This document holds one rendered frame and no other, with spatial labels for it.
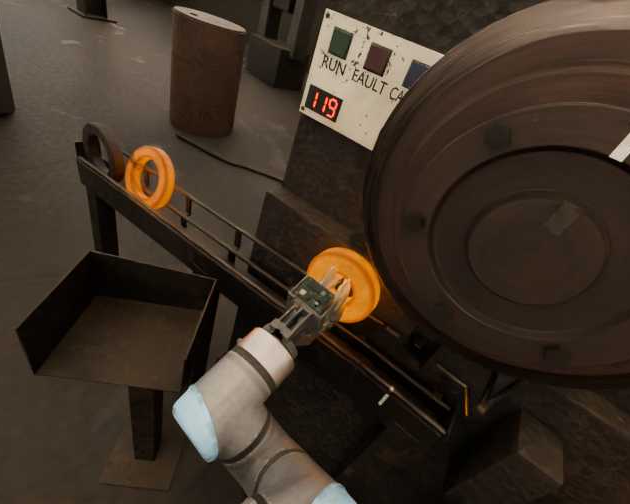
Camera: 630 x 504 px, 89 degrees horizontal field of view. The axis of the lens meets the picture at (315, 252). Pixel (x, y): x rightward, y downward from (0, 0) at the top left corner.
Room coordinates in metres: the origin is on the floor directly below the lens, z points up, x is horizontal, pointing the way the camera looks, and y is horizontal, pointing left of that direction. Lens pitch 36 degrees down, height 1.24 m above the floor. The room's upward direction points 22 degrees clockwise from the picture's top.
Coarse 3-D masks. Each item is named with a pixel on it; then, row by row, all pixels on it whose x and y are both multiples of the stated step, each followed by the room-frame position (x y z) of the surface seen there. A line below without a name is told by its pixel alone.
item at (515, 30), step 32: (576, 0) 0.43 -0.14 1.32; (608, 0) 0.42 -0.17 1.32; (480, 32) 0.46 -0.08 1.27; (512, 32) 0.45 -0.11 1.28; (544, 32) 0.44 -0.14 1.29; (448, 64) 0.47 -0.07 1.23; (480, 64) 0.45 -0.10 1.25; (416, 96) 0.47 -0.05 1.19; (384, 128) 0.48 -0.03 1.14; (384, 160) 0.48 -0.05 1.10; (416, 320) 0.41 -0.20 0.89; (576, 384) 0.33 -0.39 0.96; (608, 384) 0.32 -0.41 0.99
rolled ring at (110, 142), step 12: (84, 132) 0.87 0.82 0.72; (96, 132) 0.84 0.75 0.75; (108, 132) 0.84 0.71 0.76; (84, 144) 0.87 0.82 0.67; (96, 144) 0.89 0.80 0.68; (108, 144) 0.81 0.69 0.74; (96, 156) 0.88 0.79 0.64; (108, 156) 0.81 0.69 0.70; (120, 156) 0.83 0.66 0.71; (120, 168) 0.82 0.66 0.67; (120, 180) 0.83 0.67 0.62
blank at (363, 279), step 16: (320, 256) 0.51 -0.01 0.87; (336, 256) 0.50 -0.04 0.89; (352, 256) 0.50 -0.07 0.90; (320, 272) 0.51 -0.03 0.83; (336, 272) 0.50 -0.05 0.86; (352, 272) 0.48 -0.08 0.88; (368, 272) 0.48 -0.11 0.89; (352, 288) 0.48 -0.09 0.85; (368, 288) 0.47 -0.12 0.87; (352, 304) 0.47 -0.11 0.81; (368, 304) 0.46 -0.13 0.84; (352, 320) 0.47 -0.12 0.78
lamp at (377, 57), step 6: (372, 48) 0.65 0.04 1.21; (378, 48) 0.65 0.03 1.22; (372, 54) 0.65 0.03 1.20; (378, 54) 0.64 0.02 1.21; (384, 54) 0.64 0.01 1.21; (366, 60) 0.65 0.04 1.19; (372, 60) 0.65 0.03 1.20; (378, 60) 0.64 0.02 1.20; (384, 60) 0.64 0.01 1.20; (366, 66) 0.65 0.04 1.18; (372, 66) 0.64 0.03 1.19; (378, 66) 0.64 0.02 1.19; (384, 66) 0.64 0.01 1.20; (378, 72) 0.64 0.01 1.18
